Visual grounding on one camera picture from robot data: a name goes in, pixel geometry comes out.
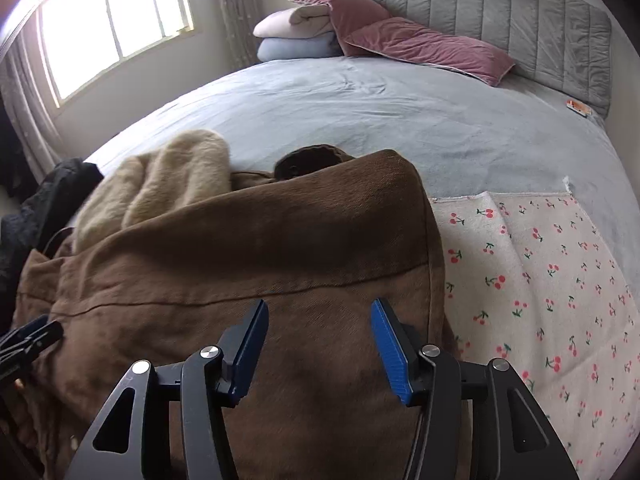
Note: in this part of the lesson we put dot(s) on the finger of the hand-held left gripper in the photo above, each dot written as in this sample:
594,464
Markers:
30,337

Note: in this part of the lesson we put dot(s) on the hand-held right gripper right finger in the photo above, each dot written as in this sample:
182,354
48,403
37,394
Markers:
389,347

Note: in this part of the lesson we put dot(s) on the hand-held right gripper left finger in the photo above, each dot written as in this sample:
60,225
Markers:
248,347

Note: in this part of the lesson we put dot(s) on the brown jacket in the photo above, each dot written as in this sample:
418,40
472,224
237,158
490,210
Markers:
250,260

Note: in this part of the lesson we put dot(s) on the black garment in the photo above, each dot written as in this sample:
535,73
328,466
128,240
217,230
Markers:
40,210

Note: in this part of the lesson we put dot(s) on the cherry print cloth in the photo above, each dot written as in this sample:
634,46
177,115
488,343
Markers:
540,300

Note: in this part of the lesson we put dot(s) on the beige fleece garment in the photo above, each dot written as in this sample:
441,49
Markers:
155,180

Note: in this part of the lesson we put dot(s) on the grey bed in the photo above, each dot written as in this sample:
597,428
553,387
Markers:
380,125

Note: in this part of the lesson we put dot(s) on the patterned curtain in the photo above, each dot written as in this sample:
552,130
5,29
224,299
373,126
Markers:
27,105
232,10

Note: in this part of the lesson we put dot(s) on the light blue pillow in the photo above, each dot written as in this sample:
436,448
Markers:
295,47

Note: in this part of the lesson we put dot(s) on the pink velvet pillow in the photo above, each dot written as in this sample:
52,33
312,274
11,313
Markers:
345,10
430,45

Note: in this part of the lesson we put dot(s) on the small orange white packet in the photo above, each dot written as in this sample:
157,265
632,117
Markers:
578,107

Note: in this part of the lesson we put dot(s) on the window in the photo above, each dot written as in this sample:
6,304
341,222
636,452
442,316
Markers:
110,20

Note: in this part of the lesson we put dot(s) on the folded cream blanket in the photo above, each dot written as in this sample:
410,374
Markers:
292,22

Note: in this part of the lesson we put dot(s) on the grey padded headboard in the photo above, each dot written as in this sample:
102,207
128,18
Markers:
480,15

